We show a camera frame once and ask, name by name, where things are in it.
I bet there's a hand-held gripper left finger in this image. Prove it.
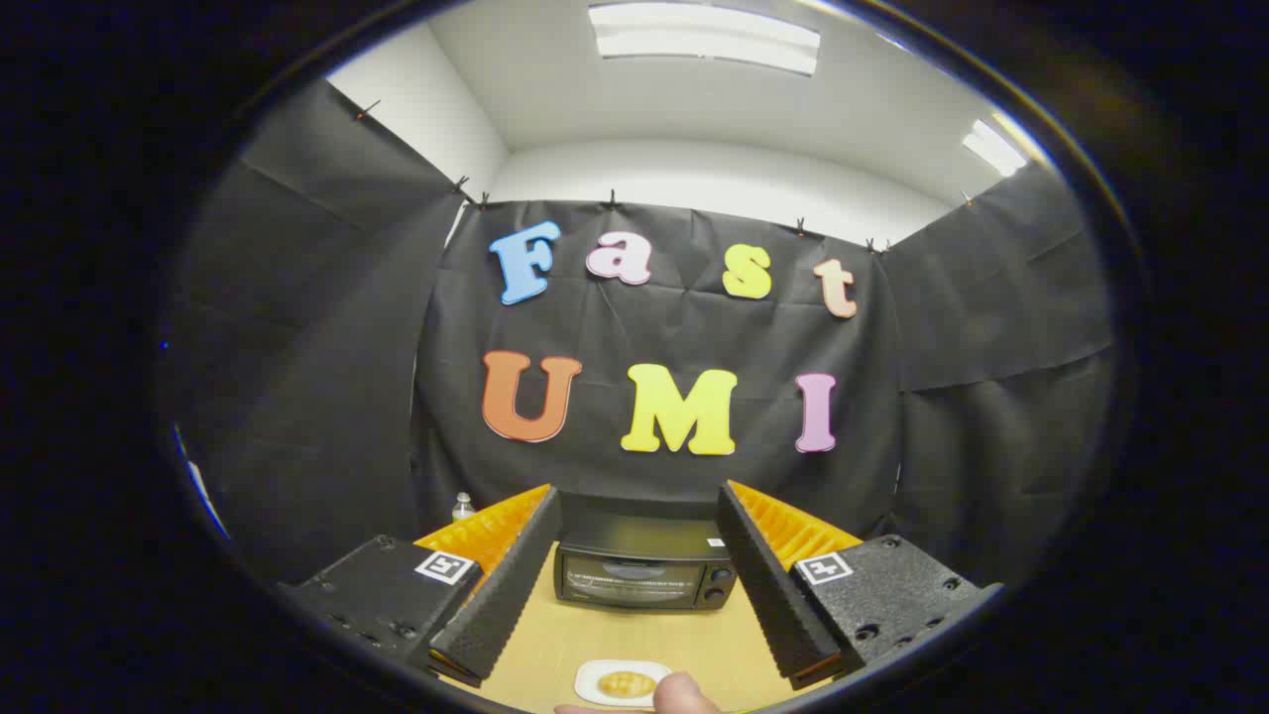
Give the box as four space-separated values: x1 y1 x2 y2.
278 484 563 688

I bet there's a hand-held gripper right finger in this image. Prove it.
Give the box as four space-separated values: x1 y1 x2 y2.
716 480 1002 692

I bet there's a white square plate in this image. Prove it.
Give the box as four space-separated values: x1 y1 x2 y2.
574 659 675 709

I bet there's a black toaster oven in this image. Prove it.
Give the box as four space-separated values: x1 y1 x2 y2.
552 493 741 612

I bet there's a small ceiling light panel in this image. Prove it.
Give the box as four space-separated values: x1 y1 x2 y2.
962 119 1029 178

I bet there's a long ceiling light panel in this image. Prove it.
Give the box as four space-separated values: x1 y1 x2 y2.
588 2 822 76

